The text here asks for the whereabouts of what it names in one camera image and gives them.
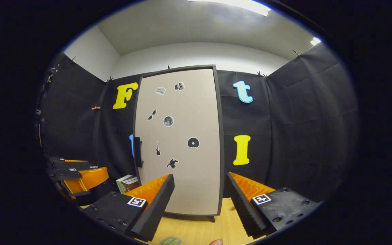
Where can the pale green bottle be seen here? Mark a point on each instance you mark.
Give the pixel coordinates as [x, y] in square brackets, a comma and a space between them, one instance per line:
[170, 241]

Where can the small ceiling light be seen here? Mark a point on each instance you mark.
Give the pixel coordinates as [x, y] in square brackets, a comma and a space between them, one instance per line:
[315, 41]

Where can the black backdrop cloth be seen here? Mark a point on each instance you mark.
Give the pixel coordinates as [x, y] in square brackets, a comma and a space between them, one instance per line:
[284, 136]

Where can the row of black clips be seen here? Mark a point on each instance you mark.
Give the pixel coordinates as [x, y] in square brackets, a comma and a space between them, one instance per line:
[109, 80]

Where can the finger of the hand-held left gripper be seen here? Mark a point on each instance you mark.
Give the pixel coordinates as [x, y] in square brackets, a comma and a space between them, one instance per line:
[90, 178]
[70, 165]

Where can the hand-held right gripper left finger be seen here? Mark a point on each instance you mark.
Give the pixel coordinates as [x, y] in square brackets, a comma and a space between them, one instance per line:
[157, 209]

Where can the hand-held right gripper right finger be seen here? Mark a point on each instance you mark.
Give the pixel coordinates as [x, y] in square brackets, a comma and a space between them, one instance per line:
[240, 211]

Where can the long ceiling light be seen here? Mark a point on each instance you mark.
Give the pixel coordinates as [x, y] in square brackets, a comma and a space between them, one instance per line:
[243, 5]

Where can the dark equipment stand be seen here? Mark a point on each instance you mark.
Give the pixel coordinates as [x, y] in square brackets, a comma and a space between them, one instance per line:
[50, 72]

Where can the beige cabinet door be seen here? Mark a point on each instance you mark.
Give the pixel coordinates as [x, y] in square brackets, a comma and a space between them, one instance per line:
[189, 102]

